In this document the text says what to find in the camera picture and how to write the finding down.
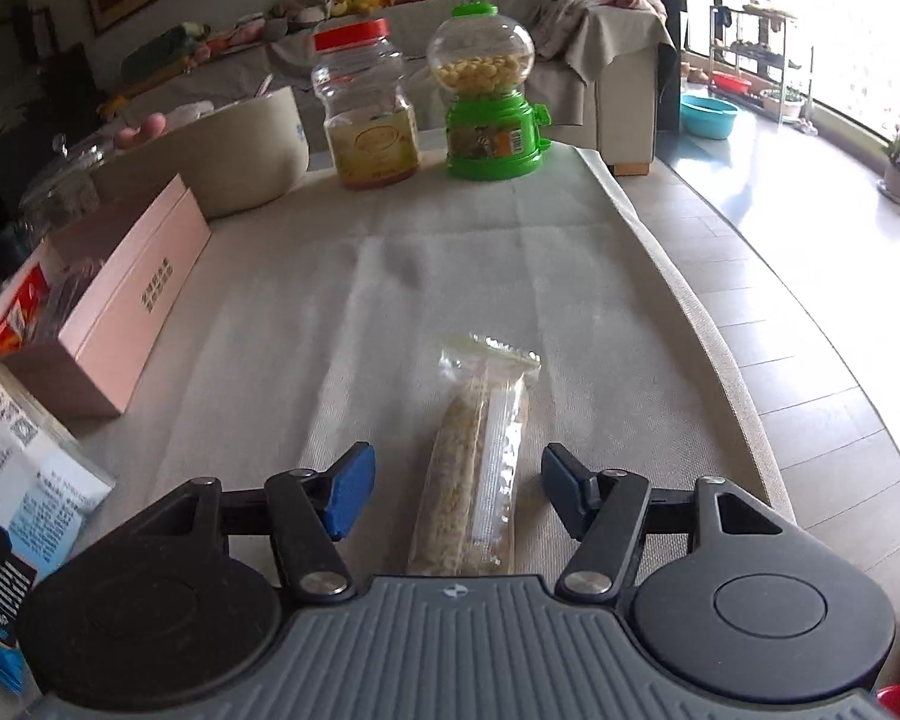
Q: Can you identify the metal shoe rack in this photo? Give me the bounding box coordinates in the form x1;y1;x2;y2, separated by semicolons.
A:
709;4;815;125

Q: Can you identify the glass jar with nuts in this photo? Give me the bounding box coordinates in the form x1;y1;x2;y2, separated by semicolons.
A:
0;133;121;256

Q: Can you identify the beige pot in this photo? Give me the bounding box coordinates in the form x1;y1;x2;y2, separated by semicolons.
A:
90;86;310;220

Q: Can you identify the small potted plant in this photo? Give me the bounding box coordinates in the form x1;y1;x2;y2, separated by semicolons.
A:
761;86;805;121

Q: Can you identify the pink plush toy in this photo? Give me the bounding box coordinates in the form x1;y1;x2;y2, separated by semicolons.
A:
195;22;263;61

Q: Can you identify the dark fish tank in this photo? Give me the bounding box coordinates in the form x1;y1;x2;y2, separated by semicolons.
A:
0;7;98;166

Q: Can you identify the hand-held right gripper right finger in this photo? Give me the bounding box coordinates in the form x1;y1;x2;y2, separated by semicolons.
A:
541;444;833;605

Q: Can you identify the pink cardboard box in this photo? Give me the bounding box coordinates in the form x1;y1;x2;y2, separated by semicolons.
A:
0;174;212;421

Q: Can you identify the grey plush toy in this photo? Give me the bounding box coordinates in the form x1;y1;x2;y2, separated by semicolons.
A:
266;4;323;35

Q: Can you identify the blue plastic basin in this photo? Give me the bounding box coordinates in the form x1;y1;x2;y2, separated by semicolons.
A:
679;94;741;140

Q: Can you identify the clear cereal bar packet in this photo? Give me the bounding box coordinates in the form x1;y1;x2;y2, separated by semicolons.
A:
405;334;542;577

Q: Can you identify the plastic jar with red lid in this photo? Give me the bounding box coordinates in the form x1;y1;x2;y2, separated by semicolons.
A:
311;19;421;191

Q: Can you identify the beige tablecloth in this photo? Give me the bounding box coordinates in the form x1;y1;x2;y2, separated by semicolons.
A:
0;144;796;720

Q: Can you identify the blue snack bag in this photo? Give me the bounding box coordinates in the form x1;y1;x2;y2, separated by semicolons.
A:
0;360;119;695

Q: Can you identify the green gumball machine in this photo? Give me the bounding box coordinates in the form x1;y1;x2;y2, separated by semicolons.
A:
426;2;552;182

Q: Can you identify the pink egg-shaped object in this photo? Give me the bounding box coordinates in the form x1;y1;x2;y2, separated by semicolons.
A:
115;112;170;149

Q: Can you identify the green plush toy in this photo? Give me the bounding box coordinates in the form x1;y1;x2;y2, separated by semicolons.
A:
120;22;211;83

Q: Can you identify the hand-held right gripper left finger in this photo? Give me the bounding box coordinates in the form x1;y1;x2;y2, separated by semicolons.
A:
82;442;377;605

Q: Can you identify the grey covered sofa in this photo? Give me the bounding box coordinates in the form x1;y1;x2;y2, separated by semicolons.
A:
97;0;680;177

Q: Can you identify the dark red snack packet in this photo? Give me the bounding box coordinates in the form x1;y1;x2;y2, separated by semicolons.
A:
0;264;52;361

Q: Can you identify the floral cloth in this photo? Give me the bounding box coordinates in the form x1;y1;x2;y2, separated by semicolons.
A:
529;0;676;83

